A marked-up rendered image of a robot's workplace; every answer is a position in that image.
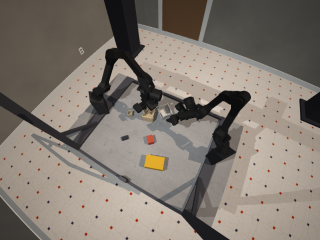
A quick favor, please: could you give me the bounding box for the red cube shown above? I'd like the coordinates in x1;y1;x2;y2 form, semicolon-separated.
146;135;154;145

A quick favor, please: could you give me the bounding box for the yellow rectangular block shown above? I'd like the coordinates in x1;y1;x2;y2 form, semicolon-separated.
144;154;165;171

